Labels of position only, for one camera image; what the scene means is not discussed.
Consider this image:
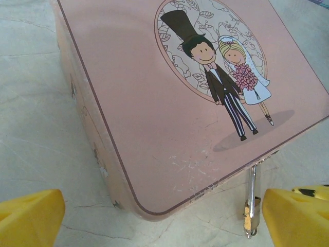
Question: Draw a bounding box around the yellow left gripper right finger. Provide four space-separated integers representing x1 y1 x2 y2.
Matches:
261 188 329 247

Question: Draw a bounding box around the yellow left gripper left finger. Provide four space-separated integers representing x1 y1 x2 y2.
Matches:
0 189 66 247

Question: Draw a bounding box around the pink wedding couple tin box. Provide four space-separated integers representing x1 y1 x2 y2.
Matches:
54 0 329 222

